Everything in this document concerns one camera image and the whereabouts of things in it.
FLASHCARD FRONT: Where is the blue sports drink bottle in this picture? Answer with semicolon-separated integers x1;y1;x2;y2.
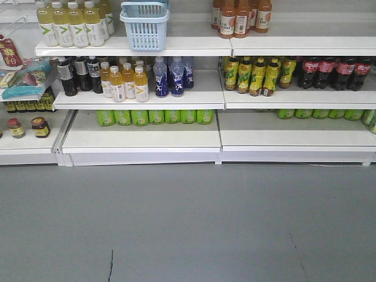
170;56;185;97
153;56;169;98

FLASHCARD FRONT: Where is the teal snack package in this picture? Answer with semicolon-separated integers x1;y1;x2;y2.
2;59;56;100

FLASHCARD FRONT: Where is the white store shelving unit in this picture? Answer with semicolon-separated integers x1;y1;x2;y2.
1;1;375;166

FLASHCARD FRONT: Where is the plastic cola bottle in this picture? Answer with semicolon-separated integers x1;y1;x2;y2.
298;56;320;89
332;56;356;90
348;56;372;91
314;56;335;89

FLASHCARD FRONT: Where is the yellow iced tea bottle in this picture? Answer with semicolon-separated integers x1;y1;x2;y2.
249;57;266;96
262;57;279;96
237;56;252;94
224;56;239;91

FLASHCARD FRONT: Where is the sauce jar red lid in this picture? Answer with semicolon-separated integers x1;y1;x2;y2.
31;117;50;138
7;118;25;139

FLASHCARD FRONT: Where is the orange vitamin drink bottle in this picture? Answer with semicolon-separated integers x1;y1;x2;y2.
133;66;149;103
121;63;136;99
109;66;125;103

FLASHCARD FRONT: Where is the light blue plastic basket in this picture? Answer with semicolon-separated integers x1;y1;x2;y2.
120;1;170;52

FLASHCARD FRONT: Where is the red snack bag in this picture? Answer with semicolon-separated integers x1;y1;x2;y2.
1;35;22;67

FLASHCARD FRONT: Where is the dark tea bottle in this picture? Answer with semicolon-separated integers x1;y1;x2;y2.
74;56;92;91
87;56;103;94
57;56;78;96

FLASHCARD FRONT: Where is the pale green drink bottle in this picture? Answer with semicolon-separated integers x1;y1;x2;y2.
52;1;74;48
68;1;89;48
83;1;105;47
36;1;59;47

